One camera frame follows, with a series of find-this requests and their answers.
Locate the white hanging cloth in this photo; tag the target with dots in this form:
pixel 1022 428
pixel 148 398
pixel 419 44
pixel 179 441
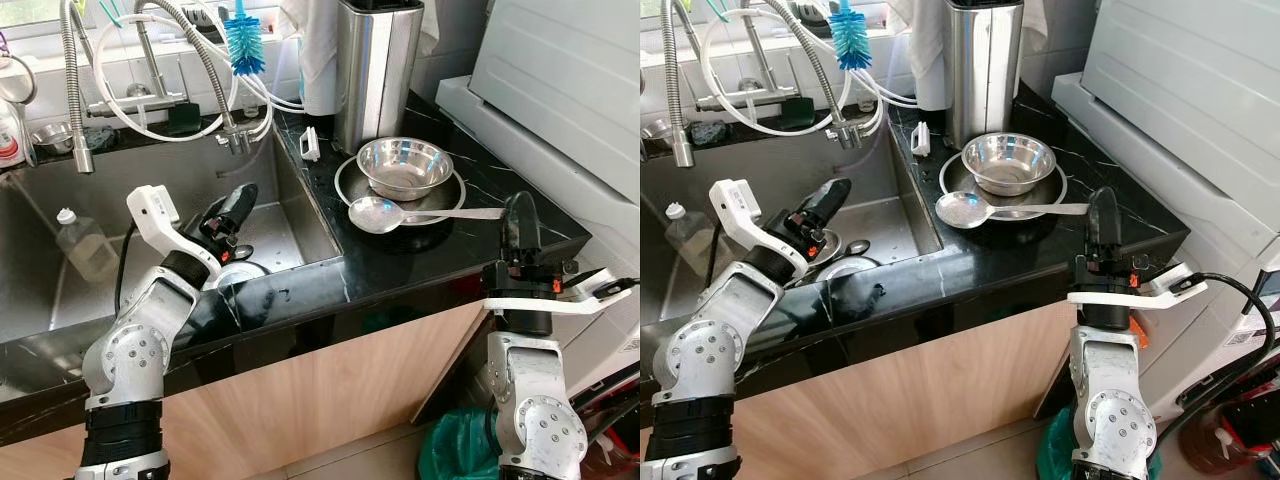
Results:
pixel 920 55
pixel 315 55

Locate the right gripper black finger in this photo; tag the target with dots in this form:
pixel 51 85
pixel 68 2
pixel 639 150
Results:
pixel 522 228
pixel 1104 222

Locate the green rubbish bag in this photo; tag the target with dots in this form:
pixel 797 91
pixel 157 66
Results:
pixel 455 450
pixel 1055 450

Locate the large steel plate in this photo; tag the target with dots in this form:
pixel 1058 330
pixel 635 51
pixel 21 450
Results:
pixel 1050 196
pixel 445 200

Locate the small steel plate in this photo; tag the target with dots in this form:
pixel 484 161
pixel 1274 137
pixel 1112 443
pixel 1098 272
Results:
pixel 245 276
pixel 850 271

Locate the clear plastic bottle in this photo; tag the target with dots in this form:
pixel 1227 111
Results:
pixel 88 250
pixel 698 245

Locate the amber liquid bottle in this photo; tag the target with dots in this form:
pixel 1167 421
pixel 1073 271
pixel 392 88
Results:
pixel 1222 450

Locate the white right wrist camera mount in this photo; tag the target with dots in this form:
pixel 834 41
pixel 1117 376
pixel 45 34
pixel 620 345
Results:
pixel 540 303
pixel 1120 297

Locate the chrome mixer tap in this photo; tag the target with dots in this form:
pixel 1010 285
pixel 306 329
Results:
pixel 760 97
pixel 150 103

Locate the dark green sponge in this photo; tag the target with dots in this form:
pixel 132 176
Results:
pixel 186 120
pixel 796 114

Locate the small steel bowl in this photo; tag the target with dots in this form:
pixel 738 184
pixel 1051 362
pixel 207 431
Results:
pixel 52 140
pixel 655 133

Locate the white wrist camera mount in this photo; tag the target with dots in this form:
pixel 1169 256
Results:
pixel 155 210
pixel 1120 297
pixel 735 200
pixel 540 303

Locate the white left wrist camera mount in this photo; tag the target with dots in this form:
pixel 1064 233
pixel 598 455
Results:
pixel 735 200
pixel 155 210

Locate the white front-load washer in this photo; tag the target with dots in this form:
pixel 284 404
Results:
pixel 1220 340
pixel 610 350

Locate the wooden sink cabinet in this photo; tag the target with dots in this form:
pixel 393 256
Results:
pixel 900 390
pixel 300 390

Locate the grey scouring pad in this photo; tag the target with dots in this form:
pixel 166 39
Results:
pixel 100 138
pixel 709 133

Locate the white countertop dishwasher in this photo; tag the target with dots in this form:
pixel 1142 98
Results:
pixel 560 90
pixel 1190 90

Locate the steel knife block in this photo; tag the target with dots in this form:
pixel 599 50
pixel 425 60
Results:
pixel 375 80
pixel 985 75

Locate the steel mesh strainer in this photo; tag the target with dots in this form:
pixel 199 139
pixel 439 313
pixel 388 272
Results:
pixel 28 80

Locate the large steel bowl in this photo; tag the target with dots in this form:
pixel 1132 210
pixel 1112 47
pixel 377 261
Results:
pixel 1010 155
pixel 405 160

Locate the stainless steel sink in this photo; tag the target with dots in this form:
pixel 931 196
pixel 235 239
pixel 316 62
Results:
pixel 890 205
pixel 290 210

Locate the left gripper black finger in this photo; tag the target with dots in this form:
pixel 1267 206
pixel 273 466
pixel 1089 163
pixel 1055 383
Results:
pixel 243 208
pixel 804 206
pixel 217 212
pixel 832 204

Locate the steel ladle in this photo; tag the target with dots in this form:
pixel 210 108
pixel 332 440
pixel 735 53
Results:
pixel 960 209
pixel 372 214

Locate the small white plastic clip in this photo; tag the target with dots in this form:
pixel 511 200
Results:
pixel 920 139
pixel 310 144

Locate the blue bottle brush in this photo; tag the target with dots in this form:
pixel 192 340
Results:
pixel 244 50
pixel 852 42

